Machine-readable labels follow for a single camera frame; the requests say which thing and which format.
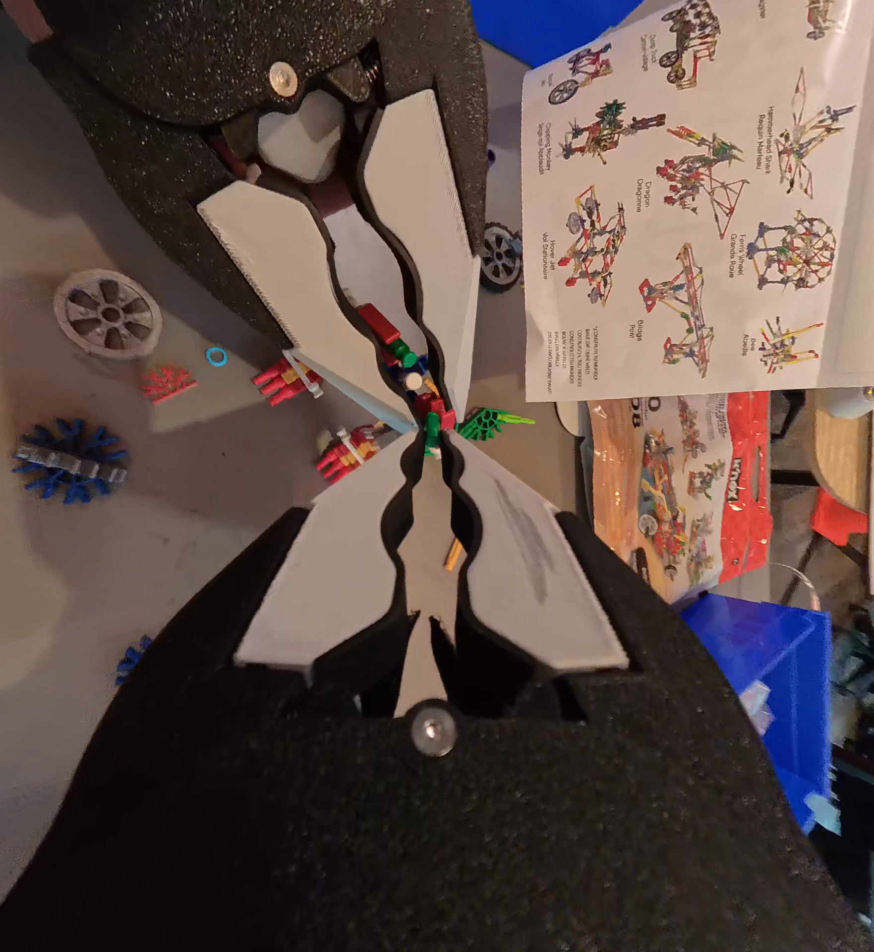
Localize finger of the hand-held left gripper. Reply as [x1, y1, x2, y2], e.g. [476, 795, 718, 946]
[196, 183, 419, 432]
[357, 88, 484, 410]

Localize multicolour construction toy model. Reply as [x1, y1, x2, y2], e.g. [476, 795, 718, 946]
[351, 301, 459, 447]

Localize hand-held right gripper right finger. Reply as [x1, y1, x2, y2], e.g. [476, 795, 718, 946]
[429, 431, 631, 718]

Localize blue snowflake connector with grey piece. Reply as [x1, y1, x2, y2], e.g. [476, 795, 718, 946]
[11, 418, 130, 505]

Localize red half snowflake connector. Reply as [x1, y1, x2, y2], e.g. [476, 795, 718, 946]
[139, 363, 198, 404]

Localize clear plastic bag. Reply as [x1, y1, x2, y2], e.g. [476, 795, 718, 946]
[740, 678, 774, 733]

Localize bundle of red yellow rods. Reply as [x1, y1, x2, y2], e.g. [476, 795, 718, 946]
[316, 424, 386, 484]

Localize open toy instruction booklet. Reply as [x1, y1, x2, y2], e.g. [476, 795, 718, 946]
[522, 0, 874, 403]

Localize plain blue plastic bin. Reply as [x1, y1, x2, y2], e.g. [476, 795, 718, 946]
[678, 594, 833, 835]

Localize green connector chain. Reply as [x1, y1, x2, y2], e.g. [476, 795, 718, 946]
[458, 407, 536, 441]

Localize round wooden stool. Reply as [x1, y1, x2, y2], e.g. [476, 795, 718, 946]
[812, 405, 873, 522]

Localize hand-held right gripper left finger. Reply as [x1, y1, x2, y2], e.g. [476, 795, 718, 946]
[233, 430, 426, 718]

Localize orange toy packaging bag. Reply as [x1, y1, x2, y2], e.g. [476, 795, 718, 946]
[587, 390, 774, 605]

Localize red plastic object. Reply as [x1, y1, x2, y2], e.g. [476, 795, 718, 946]
[810, 487, 871, 547]

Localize black toy wheel grey hub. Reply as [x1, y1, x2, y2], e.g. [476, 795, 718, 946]
[480, 222, 523, 293]

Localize grey spoked wheel hub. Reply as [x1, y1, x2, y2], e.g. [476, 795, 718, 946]
[52, 268, 164, 361]

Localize blue plastic bin with tag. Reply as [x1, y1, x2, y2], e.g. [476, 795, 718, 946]
[470, 0, 646, 47]

